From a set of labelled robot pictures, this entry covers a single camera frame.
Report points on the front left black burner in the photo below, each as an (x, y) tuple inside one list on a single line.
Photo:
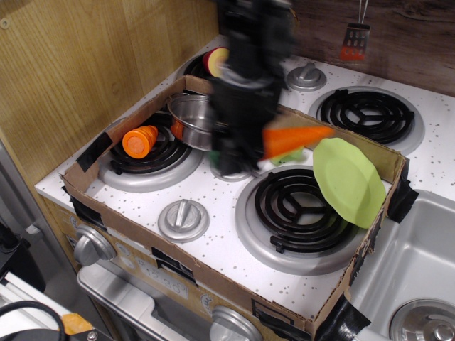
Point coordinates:
[(169, 162)]

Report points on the silver knob back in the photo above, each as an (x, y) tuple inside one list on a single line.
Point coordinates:
[(306, 78)]

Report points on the silver knob front centre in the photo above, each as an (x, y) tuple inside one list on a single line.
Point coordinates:
[(183, 221)]

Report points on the sink drain strainer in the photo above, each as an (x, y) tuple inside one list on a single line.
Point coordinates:
[(423, 319)]

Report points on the hanging metal spatula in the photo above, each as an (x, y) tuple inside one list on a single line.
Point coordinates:
[(356, 37)]

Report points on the orange carrot stub toy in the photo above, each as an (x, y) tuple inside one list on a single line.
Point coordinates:
[(139, 142)]

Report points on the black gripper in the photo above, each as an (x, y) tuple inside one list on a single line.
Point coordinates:
[(243, 106)]

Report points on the back right black burner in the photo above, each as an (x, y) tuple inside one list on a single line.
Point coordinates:
[(379, 115)]

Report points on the metal sink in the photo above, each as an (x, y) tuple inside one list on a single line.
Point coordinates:
[(413, 259)]

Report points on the oven door handle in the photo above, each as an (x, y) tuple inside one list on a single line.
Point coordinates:
[(135, 307)]

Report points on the silver stove front knob left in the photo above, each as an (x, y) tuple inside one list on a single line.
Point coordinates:
[(92, 246)]

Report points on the small metal pot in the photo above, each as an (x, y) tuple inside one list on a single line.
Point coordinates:
[(193, 119)]

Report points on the light green plate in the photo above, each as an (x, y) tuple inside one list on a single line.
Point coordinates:
[(348, 181)]

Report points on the silver stove front knob right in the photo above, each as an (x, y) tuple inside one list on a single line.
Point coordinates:
[(229, 325)]

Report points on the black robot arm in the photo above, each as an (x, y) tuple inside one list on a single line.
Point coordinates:
[(259, 35)]

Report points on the red yellow toy fruit half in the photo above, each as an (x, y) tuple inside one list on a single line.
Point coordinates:
[(214, 59)]

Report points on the silver stove knob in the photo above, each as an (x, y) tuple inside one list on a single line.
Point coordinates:
[(229, 325), (92, 246)]

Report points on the cardboard fence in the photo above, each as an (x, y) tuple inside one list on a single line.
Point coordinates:
[(217, 264)]

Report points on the orange toy carrot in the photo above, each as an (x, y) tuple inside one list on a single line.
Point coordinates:
[(287, 143)]

